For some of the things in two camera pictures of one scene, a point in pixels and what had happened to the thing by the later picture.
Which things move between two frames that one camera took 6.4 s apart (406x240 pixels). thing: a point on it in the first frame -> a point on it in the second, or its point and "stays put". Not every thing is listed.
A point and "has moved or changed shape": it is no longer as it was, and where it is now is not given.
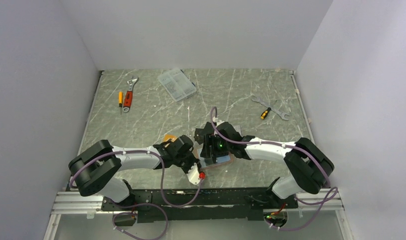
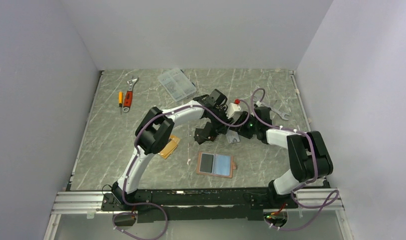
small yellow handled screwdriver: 120,100 stays put
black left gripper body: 186,160 -> 217,124
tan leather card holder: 205,163 has moved or changed shape
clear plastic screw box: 177,84 stays put
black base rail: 165,205 stays put
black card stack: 199,135 stays put
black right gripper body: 218,146 -> 248,130
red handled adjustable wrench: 128,96 stays put
